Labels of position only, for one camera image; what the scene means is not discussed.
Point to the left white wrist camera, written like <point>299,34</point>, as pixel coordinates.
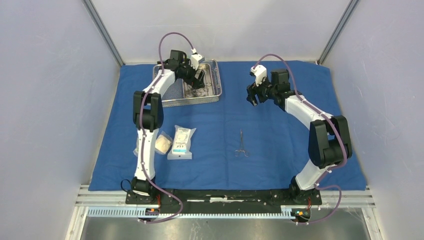
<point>195,60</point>

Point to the metal mesh tray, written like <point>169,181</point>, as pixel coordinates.
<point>180,94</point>

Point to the steel surgical instruments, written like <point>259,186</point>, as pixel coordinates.
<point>207,91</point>

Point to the white sterile packet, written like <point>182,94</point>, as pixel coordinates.
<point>181,145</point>

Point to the green sterile packet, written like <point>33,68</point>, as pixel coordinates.
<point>136,149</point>

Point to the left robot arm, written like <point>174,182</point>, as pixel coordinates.
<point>148,114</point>

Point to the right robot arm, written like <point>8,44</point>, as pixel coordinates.
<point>329,141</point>

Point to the beige gauze packet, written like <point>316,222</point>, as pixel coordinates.
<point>163,143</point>

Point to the blue surgical wrap cloth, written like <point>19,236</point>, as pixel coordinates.
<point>277,142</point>

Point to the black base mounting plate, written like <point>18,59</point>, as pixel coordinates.
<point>225,201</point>

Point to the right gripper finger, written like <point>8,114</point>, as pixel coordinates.
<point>252,99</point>
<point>251,91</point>

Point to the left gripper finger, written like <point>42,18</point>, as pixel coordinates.
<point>200,75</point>
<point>198,83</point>

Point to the steel hemostat forceps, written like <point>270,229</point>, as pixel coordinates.
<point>241,150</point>

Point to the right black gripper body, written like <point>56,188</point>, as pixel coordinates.
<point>265,91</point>

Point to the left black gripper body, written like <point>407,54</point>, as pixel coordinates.
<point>187,74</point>

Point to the slotted cable duct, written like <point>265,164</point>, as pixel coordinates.
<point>153,213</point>

